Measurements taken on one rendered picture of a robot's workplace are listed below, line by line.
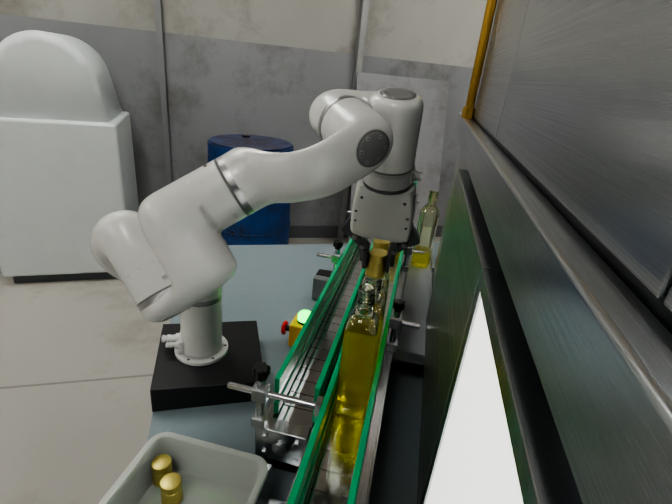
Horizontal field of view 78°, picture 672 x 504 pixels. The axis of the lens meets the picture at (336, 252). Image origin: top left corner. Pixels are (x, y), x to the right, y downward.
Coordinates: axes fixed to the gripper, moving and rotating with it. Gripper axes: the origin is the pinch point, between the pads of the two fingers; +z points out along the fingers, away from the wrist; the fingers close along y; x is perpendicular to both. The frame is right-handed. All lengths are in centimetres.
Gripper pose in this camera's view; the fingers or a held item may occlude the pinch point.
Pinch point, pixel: (377, 257)
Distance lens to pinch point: 74.5
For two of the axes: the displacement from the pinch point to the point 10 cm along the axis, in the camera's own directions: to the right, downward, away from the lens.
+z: -0.4, 7.9, 6.2
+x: -2.4, 5.9, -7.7
